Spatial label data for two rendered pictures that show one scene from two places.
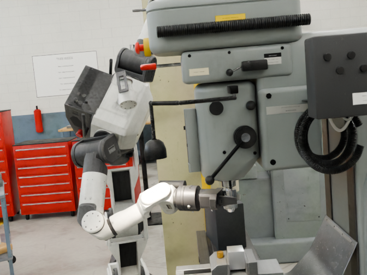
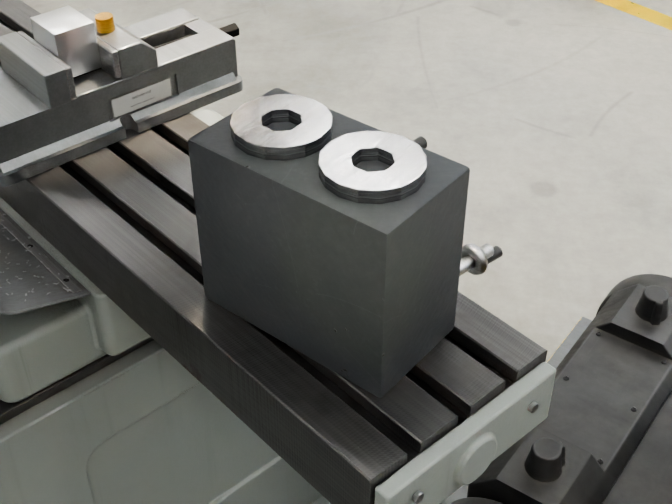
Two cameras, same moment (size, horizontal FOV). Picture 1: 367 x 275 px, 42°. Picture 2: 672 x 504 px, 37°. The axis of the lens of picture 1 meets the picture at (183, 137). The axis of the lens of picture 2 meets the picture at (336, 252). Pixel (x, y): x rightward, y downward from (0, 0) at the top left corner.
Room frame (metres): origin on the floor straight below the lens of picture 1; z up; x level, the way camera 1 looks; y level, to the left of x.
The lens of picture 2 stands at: (2.56, -0.61, 1.60)
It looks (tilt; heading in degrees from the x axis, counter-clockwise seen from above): 39 degrees down; 139
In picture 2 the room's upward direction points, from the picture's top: straight up
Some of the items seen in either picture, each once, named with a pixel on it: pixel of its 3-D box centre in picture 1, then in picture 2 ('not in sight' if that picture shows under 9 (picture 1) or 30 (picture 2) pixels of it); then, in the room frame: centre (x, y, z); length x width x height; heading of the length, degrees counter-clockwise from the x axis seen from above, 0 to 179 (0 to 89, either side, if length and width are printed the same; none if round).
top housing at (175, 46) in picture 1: (221, 25); not in sight; (1.59, -0.15, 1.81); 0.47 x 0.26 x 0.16; 90
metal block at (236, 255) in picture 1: (235, 257); (66, 42); (1.54, -0.14, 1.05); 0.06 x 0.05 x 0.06; 179
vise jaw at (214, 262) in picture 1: (219, 263); (109, 41); (1.54, -0.08, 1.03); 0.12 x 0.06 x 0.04; 179
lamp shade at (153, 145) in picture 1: (154, 148); not in sight; (1.54, 0.09, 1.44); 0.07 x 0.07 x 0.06
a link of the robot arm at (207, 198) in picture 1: (203, 198); not in sight; (1.62, -0.05, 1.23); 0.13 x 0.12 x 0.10; 161
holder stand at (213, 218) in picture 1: (223, 218); (326, 231); (2.01, -0.14, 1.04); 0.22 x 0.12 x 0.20; 10
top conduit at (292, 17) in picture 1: (232, 25); not in sight; (1.45, -0.17, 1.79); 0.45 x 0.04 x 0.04; 90
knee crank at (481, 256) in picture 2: not in sight; (457, 269); (1.73, 0.39, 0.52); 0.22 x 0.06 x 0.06; 90
